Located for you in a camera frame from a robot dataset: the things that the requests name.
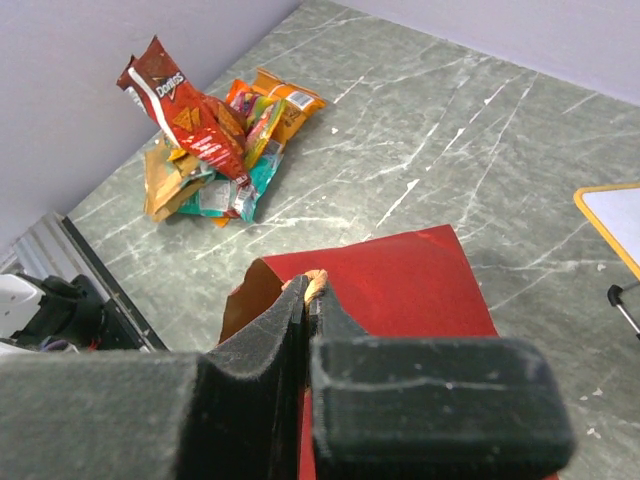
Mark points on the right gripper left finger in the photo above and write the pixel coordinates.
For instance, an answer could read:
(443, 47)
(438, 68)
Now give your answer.
(232, 413)

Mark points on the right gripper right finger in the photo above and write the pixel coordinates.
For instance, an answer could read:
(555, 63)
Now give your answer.
(430, 407)

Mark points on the red paper bag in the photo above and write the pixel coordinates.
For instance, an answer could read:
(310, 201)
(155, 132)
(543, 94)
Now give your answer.
(414, 284)

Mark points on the teal snack packet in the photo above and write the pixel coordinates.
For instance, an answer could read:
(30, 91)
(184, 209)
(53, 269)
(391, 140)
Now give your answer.
(223, 198)

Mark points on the gold brown snack packet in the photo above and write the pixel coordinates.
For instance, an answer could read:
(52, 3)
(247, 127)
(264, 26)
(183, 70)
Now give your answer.
(170, 183)

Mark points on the red silver snack packet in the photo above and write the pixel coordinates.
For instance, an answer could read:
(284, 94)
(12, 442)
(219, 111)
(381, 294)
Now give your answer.
(202, 125)

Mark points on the red yellow snack packet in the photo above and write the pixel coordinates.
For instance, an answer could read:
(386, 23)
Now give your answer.
(262, 115)

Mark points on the orange kettle chips bag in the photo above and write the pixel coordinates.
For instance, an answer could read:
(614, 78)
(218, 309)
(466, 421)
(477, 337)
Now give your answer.
(301, 104)

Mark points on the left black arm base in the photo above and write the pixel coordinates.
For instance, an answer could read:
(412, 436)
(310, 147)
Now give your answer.
(73, 313)

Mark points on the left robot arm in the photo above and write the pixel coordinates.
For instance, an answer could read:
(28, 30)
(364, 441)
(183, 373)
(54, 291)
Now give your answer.
(20, 302)

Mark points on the black metal clipboard stand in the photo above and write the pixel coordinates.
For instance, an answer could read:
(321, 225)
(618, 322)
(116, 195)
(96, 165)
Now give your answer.
(615, 296)

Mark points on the aluminium frame rail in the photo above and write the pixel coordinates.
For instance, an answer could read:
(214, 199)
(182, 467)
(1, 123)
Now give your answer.
(54, 246)

